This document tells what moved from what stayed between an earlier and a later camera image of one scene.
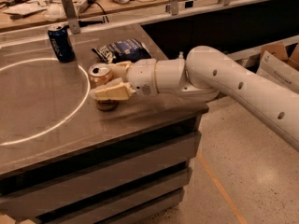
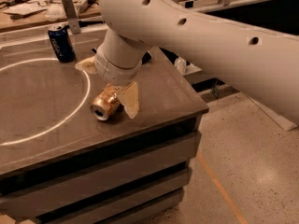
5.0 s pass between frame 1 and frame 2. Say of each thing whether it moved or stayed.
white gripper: moved
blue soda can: stayed
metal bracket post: stayed
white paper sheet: stayed
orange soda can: moved
